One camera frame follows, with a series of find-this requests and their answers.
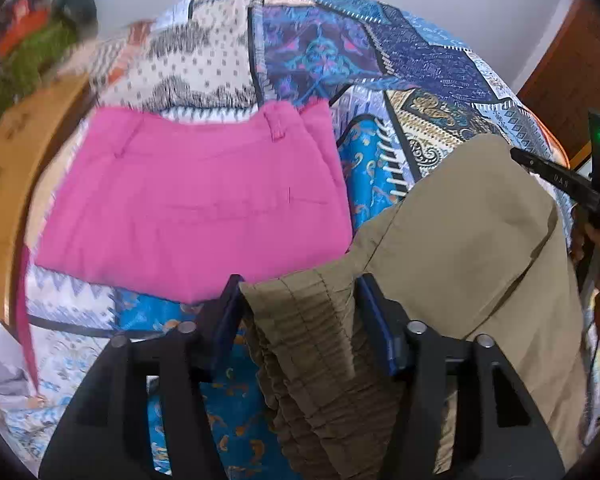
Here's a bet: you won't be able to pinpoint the olive khaki pants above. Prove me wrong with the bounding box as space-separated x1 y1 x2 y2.
242 136 586 479

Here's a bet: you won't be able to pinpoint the person's right hand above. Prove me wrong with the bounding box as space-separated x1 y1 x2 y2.
570 206 600 289

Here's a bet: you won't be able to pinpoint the brown wooden door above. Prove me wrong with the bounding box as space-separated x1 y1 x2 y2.
518 0 600 167

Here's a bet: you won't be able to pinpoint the folded pink pants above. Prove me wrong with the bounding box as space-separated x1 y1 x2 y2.
24 100 352 396

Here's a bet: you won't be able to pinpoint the brown cardboard box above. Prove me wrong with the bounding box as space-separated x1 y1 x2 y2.
0 74 93 325

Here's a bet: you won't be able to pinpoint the green bag with clutter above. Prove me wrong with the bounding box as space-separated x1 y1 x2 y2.
0 0 97 116

